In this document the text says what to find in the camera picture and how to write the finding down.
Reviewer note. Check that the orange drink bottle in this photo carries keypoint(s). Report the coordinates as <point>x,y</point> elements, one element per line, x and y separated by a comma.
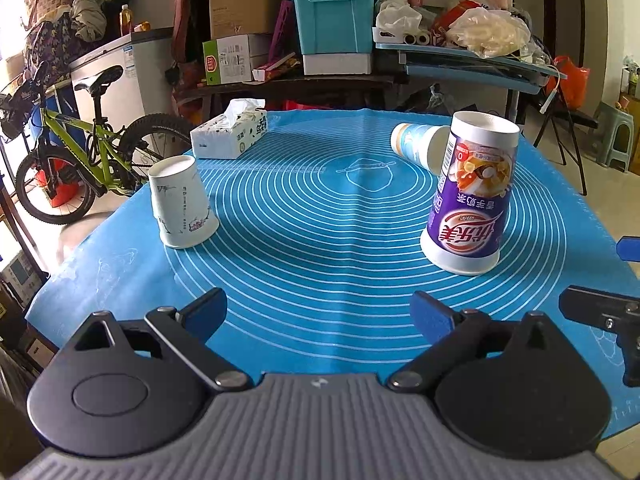
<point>125,20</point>

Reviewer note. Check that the blue tilted desk board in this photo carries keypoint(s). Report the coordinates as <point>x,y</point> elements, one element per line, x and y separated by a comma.
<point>465,62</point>

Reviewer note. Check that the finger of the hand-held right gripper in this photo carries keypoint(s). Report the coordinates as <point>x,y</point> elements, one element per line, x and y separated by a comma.
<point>631,249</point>
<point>607,312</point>

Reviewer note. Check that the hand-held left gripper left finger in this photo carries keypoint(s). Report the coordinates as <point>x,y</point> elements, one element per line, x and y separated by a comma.
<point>206,311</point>

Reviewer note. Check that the green bicycle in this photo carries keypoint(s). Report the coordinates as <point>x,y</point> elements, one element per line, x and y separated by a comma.
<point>100,152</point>

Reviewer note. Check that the purple milk tea cup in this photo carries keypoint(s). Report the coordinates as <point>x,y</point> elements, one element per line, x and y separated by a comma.
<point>472,200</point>

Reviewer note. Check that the dark floral bag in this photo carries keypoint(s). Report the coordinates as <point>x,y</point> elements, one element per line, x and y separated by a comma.
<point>50,45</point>

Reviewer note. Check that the grey-green hanging cloth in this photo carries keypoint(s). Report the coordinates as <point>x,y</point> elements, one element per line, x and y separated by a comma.
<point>90,10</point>

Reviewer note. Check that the green and white carton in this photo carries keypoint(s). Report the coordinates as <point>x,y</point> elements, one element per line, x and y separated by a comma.
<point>232,60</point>

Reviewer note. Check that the clear bag of white items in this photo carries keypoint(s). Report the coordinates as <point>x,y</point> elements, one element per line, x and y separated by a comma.
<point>487,30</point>

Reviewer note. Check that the orange plastic bag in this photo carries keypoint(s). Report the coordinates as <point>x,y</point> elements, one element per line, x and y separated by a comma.
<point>570,80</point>

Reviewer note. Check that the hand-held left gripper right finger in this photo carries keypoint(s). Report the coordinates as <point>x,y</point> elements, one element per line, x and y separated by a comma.
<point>429,312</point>

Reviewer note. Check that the white foam box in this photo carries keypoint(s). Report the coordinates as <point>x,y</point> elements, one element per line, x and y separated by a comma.
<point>337,64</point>

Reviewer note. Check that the dark red hanging jacket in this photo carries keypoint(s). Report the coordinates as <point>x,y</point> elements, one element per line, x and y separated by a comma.
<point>190,15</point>

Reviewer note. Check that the teal plastic storage bin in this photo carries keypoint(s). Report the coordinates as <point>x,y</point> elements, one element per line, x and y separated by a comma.
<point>332,22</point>

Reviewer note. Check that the grey plastic stool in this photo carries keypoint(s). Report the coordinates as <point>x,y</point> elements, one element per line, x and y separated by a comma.
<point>616,132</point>

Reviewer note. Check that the pink plastic rack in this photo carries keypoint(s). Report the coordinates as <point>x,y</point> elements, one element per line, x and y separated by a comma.
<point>281,30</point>

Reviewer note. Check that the black folding chair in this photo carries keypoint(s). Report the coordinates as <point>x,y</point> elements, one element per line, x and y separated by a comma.
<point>565,120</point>

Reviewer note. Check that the white paper cup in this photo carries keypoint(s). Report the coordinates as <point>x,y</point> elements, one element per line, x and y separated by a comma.
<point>180,205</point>

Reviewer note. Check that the white tissue pack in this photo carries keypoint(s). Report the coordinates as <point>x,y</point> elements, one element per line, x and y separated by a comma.
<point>230,132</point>

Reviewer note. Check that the white plastic bag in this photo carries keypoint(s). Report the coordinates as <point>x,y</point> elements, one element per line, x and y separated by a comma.
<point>397,17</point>

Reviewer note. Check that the dark wooden table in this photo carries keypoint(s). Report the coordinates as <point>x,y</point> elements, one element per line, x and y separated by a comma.
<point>310,85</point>

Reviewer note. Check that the blue silicone baking mat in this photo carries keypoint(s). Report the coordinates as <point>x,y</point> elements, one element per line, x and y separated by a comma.
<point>320,240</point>

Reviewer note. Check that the white and blue cup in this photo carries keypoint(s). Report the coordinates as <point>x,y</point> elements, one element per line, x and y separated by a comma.
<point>417,144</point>

